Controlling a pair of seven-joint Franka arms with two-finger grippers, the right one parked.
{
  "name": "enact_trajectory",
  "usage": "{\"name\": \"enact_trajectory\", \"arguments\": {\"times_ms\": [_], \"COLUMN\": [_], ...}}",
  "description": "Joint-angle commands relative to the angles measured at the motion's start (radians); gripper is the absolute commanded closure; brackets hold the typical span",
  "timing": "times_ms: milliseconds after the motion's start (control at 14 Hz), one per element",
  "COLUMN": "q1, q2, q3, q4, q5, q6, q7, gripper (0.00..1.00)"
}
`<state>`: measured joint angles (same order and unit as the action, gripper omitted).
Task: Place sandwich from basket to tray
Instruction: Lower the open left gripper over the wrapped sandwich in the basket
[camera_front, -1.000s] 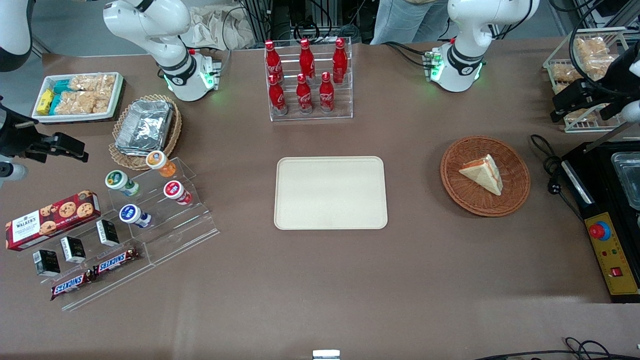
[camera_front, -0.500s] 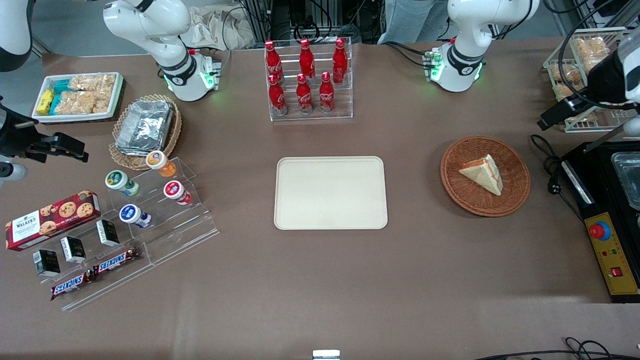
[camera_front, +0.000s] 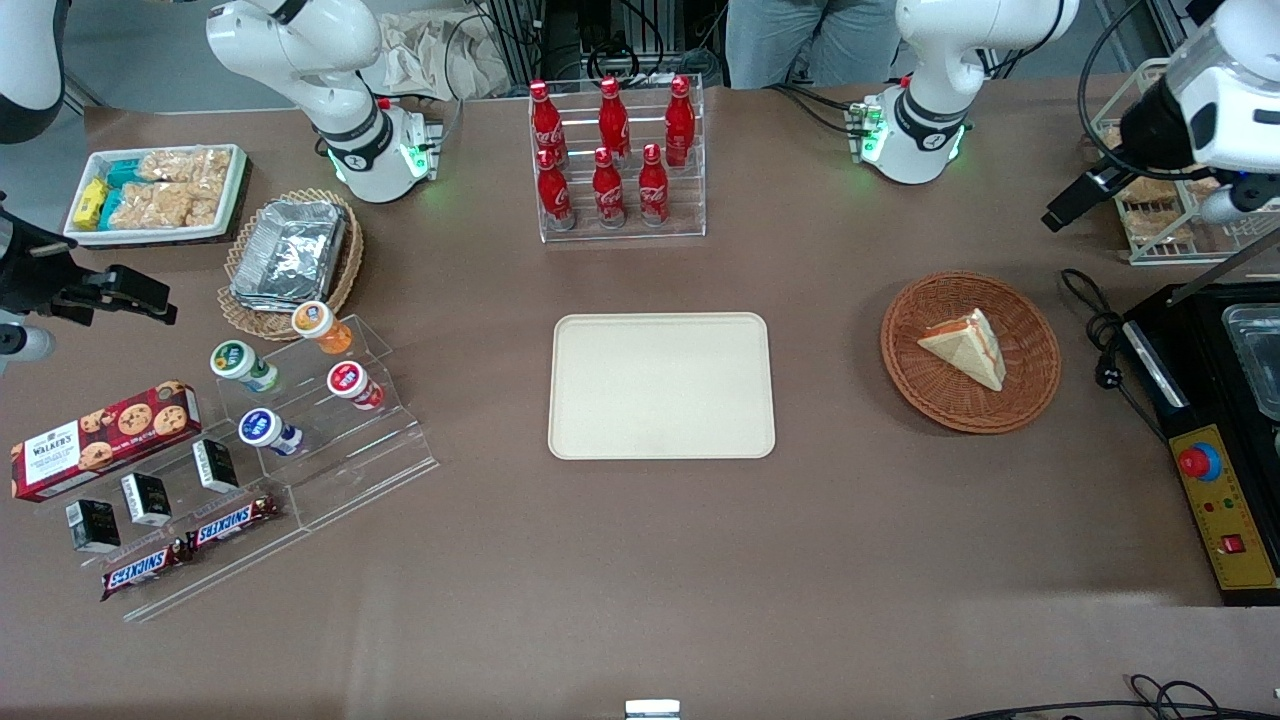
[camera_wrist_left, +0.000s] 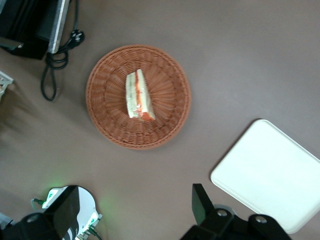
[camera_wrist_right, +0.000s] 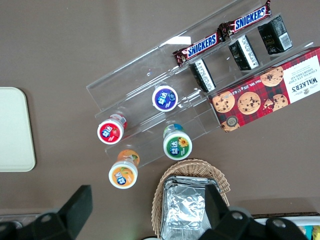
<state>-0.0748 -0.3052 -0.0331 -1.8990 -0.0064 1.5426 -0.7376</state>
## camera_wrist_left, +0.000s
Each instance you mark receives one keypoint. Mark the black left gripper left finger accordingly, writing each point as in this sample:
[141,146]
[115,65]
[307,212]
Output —
[62,210]

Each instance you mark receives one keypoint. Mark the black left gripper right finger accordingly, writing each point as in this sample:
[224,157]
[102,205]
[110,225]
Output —
[202,207]

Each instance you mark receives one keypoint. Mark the triangle sandwich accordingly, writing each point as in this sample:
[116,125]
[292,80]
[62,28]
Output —
[138,95]

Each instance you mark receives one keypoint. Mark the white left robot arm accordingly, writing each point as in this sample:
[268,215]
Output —
[86,207]

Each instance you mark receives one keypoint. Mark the cream rectangular plastic tray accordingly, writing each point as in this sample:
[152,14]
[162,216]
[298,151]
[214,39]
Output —
[267,170]

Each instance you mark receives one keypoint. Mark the brown round wicker basket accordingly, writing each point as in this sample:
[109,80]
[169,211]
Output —
[165,75]

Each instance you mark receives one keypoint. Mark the black sealing machine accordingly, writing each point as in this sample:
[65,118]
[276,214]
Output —
[25,20]

